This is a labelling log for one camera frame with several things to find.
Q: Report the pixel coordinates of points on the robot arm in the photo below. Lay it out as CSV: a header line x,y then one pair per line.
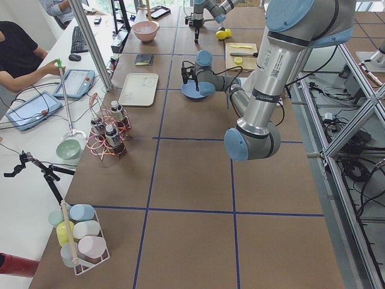
x,y
291,26
218,13

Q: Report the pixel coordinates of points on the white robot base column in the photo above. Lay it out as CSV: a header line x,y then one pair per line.
x,y
273,67

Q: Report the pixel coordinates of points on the whole yellow lemon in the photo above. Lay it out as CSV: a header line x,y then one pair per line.
x,y
221,35

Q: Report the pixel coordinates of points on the black keyboard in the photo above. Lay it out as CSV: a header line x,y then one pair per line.
x,y
79,45

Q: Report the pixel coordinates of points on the yellow cup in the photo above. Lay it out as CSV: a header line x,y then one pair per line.
x,y
62,234

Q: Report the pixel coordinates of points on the steel cylinder tool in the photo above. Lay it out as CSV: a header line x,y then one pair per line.
x,y
246,54

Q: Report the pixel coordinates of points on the black mini tripod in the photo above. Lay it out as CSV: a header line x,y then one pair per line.
x,y
48,172

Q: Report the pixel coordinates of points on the yellow plastic knife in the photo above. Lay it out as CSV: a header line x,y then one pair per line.
x,y
242,46

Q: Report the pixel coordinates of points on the grey folded cloth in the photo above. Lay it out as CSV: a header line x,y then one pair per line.
x,y
144,60

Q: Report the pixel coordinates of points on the dark drink bottle one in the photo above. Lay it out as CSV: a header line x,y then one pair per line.
x,y
118,113

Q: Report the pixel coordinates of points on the blue plate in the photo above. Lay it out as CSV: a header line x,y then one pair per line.
x,y
190,91

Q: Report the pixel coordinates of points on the copper wire bottle rack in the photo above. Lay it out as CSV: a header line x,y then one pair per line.
x,y
100,148

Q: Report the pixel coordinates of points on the pink bowl with ice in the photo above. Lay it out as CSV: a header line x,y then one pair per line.
x,y
146,31

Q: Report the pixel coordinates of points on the tablet blue case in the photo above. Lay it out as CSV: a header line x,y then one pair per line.
x,y
78,82
33,111

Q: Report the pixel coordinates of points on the green bowl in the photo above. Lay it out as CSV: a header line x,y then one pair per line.
x,y
69,149

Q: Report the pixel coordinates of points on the cream bear tray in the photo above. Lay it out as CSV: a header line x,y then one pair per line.
x,y
139,89

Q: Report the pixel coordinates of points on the far tablet blue case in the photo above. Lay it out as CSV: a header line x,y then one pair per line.
x,y
78,82

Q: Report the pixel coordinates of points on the dark drink bottle two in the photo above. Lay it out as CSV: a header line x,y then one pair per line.
x,y
114,140

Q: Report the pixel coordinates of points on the white cup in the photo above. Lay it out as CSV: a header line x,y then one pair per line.
x,y
85,228

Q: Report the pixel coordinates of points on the blue cup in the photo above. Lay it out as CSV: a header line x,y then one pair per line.
x,y
82,212

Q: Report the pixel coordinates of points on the seated person black shirt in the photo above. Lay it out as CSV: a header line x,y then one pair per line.
x,y
21,59

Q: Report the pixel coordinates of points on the pink cup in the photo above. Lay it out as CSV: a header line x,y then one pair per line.
x,y
92,246

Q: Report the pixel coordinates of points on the near tablet blue case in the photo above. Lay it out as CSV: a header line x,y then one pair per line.
x,y
33,111

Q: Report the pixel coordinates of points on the black mouse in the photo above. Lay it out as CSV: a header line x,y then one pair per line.
x,y
74,57

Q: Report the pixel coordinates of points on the aluminium frame post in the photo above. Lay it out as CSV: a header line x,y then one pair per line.
x,y
93,48

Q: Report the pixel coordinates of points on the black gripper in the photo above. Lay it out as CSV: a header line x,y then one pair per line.
x,y
197,23
197,79

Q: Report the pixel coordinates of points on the white wire cup rack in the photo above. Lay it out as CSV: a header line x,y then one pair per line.
x,y
70,253

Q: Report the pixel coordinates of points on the dark drink bottle three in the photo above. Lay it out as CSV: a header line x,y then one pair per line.
x,y
98,128

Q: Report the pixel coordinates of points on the wooden cutting board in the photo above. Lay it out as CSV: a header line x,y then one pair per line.
x,y
249,63

